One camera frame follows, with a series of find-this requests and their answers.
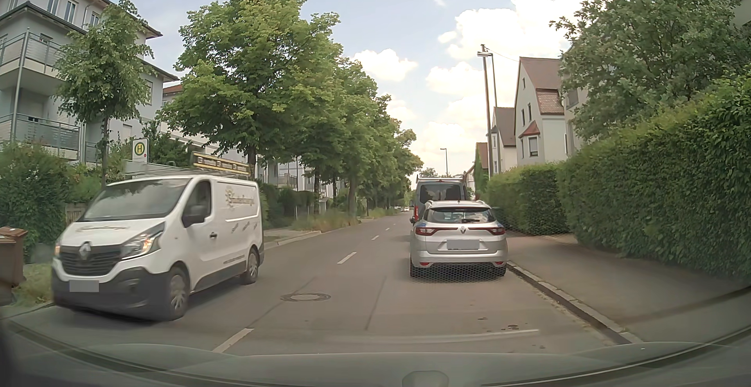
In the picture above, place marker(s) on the grey van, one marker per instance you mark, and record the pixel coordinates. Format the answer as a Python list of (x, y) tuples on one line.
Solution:
[(439, 191)]

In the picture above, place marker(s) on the pavement with kerb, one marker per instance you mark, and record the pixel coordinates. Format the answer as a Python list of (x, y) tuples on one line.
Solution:
[(293, 235)]

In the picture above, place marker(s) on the silver car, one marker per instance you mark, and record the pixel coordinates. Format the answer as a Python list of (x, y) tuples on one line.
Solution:
[(457, 237)]

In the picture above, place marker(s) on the row of trees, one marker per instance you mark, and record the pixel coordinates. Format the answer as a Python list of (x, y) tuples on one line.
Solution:
[(293, 93)]

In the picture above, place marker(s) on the grey asphalt road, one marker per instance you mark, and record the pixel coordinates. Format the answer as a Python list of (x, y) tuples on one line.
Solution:
[(352, 293)]

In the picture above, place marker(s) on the wooden utility pole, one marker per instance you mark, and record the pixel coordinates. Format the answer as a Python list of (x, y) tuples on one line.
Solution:
[(487, 111)]

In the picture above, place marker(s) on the white house with brown roof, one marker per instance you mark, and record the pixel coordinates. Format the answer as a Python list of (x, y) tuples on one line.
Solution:
[(540, 114), (503, 140)]

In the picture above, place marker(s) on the car's own bonnet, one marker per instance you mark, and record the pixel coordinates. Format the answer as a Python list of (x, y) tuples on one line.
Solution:
[(375, 366)]

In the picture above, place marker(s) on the white van with roof rack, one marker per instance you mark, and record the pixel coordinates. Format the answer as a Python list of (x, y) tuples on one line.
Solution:
[(176, 234)]

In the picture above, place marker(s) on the road markings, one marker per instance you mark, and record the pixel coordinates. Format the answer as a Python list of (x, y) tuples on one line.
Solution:
[(233, 340)]

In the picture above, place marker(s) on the bus stop sign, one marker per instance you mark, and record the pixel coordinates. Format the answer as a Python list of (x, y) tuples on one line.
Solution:
[(139, 150)]

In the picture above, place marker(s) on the grey pavement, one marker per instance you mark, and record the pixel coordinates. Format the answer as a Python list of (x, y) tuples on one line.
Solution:
[(616, 281)]

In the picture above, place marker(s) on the small tree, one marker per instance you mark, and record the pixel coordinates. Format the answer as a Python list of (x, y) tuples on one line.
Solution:
[(102, 64)]

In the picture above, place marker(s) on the large tree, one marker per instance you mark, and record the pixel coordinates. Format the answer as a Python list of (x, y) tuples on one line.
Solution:
[(645, 46)]

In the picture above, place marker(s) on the tall green hedge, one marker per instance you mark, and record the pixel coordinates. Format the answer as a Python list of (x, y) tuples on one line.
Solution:
[(675, 187)]

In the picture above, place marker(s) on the green bushes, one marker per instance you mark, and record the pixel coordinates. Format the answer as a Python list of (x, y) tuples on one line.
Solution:
[(35, 193)]

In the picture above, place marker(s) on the white building with balconies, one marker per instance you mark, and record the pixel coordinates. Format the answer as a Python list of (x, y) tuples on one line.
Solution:
[(35, 70)]

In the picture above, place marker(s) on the grass verge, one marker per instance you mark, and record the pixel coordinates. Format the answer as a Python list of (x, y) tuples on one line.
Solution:
[(35, 284)]

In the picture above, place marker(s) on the brown wheelie bin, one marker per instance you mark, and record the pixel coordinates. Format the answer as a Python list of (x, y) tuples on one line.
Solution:
[(10, 261)]

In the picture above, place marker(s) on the lamp post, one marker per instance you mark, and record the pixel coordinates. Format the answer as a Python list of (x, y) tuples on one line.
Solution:
[(445, 161)]

